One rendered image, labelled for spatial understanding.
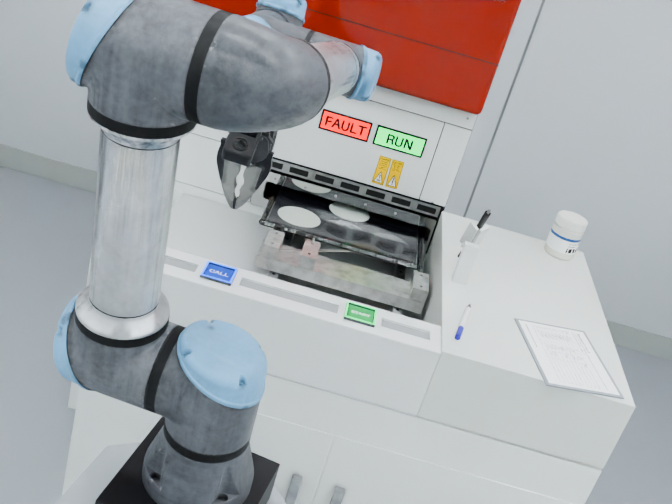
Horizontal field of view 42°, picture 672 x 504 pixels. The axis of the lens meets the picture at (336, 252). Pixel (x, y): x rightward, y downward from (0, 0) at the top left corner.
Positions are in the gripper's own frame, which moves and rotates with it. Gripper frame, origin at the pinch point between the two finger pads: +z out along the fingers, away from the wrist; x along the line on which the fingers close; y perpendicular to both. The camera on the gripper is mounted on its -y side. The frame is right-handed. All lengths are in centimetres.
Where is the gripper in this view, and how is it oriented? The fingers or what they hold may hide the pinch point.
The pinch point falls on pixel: (234, 203)
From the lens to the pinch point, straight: 147.0
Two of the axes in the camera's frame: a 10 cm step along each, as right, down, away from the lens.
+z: -2.6, 8.6, 4.4
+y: 1.1, -4.3, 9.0
